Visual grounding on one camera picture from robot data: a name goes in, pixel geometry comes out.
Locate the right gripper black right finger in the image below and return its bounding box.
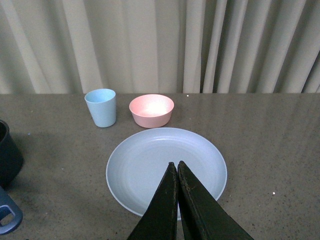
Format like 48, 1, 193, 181
177, 161, 252, 240

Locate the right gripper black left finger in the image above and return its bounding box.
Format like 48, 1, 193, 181
128, 162, 179, 240

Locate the light blue round plate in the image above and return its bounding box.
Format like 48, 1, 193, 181
106, 127, 228, 217

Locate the pink plastic bowl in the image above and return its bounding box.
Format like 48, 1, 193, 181
129, 94, 175, 129

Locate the light blue plastic cup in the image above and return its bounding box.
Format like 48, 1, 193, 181
84, 88, 116, 128

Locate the white pleated curtain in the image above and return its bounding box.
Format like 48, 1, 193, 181
0, 0, 320, 94

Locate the dark blue saucepan with handle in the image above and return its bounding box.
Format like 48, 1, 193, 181
0, 120, 24, 235

